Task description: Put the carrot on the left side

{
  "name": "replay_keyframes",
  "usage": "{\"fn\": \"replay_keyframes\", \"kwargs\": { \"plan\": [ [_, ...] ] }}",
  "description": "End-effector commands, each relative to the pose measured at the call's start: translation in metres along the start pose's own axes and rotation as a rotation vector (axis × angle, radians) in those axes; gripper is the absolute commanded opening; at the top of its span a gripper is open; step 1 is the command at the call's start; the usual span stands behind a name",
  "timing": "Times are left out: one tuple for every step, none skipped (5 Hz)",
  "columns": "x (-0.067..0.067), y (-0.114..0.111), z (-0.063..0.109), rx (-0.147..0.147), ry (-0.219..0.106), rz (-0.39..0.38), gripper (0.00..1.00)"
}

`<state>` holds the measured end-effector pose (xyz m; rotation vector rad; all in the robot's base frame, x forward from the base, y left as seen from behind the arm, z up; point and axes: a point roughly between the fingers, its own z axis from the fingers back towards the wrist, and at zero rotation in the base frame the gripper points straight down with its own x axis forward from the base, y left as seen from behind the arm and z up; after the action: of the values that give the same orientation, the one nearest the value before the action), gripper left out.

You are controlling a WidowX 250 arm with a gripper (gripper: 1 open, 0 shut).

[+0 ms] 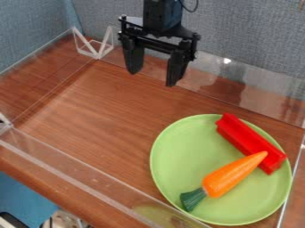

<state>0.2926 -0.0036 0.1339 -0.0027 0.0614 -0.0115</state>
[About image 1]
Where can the red plastic block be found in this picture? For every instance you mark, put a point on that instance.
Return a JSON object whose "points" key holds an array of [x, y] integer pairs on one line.
{"points": [[250, 142]]}

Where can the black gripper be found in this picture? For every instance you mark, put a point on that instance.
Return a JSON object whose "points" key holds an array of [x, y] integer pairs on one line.
{"points": [[136, 37]]}

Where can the clear acrylic enclosure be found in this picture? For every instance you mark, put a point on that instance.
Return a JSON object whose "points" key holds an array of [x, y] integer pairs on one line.
{"points": [[79, 121]]}

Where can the orange toy carrot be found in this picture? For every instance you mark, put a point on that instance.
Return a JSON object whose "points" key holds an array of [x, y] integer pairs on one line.
{"points": [[222, 180]]}

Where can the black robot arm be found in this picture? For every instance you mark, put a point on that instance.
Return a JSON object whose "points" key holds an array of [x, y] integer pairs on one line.
{"points": [[162, 14]]}

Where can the green round plate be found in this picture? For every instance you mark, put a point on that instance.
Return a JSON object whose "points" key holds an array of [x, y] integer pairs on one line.
{"points": [[187, 151]]}

